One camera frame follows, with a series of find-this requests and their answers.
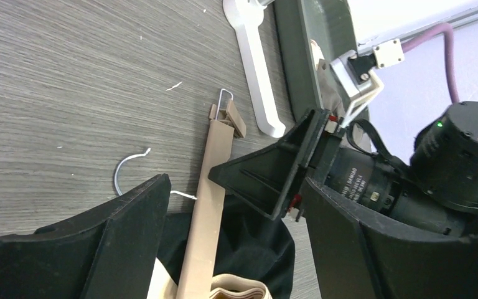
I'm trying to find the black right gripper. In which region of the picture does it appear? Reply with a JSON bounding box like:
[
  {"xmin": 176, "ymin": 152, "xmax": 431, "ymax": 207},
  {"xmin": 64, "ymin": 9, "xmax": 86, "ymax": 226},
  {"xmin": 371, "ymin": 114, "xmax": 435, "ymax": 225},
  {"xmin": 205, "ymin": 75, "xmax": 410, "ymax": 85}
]
[{"xmin": 208, "ymin": 108, "xmax": 466, "ymax": 237}]

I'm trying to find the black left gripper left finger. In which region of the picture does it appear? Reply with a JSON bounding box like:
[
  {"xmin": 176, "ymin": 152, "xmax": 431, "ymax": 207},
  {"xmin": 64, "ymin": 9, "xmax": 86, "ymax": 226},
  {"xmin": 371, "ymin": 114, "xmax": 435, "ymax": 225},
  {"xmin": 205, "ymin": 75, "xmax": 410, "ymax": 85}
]
[{"xmin": 0, "ymin": 174, "xmax": 171, "ymax": 298}]

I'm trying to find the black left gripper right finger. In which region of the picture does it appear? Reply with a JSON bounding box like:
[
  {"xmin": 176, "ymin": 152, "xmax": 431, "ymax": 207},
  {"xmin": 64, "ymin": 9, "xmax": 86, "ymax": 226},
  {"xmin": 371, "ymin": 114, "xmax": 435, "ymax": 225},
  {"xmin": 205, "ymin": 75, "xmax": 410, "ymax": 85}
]
[{"xmin": 302, "ymin": 178, "xmax": 478, "ymax": 298}]

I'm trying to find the beige clip hanger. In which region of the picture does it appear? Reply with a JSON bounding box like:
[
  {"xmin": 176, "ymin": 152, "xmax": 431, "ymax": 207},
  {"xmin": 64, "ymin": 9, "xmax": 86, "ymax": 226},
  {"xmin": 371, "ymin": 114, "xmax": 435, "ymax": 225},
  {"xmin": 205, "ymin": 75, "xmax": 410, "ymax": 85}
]
[{"xmin": 114, "ymin": 88, "xmax": 248, "ymax": 299}]

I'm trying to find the black underwear with beige waistband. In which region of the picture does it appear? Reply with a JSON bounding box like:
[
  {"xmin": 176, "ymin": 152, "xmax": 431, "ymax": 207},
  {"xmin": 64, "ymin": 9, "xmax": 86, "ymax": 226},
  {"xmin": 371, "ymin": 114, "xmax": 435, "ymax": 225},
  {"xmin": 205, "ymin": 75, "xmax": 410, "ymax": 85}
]
[{"xmin": 148, "ymin": 196, "xmax": 296, "ymax": 298}]

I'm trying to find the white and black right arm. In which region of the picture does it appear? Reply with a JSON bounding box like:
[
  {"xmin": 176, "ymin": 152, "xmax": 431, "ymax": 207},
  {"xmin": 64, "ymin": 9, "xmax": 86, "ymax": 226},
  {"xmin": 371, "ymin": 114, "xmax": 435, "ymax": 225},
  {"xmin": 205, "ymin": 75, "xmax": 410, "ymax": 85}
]
[{"xmin": 209, "ymin": 102, "xmax": 478, "ymax": 236}]

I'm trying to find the grey-green plastic tub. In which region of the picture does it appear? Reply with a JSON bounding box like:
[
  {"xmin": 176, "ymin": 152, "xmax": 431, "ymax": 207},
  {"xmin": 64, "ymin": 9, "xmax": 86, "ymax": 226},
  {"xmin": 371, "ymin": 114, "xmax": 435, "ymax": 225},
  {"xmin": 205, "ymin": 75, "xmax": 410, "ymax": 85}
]
[{"xmin": 273, "ymin": 0, "xmax": 357, "ymax": 120}]

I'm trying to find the white and metal clothes rack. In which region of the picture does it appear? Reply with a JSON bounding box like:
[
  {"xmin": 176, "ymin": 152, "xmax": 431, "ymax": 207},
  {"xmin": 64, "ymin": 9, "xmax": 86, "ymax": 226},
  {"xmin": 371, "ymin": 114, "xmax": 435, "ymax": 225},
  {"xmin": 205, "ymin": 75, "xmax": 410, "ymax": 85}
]
[{"xmin": 222, "ymin": 0, "xmax": 286, "ymax": 138}]

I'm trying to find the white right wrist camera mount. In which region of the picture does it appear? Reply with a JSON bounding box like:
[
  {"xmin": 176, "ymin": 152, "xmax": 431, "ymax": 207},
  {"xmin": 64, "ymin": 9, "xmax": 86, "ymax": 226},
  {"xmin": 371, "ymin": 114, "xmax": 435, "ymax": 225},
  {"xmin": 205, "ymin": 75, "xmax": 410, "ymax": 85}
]
[{"xmin": 330, "ymin": 39, "xmax": 405, "ymax": 128}]

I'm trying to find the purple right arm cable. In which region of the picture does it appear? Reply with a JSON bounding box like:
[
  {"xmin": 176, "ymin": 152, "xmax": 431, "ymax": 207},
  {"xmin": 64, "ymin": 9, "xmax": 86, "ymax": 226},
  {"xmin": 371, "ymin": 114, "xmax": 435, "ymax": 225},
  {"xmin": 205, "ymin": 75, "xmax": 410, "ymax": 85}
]
[{"xmin": 400, "ymin": 22, "xmax": 461, "ymax": 105}]

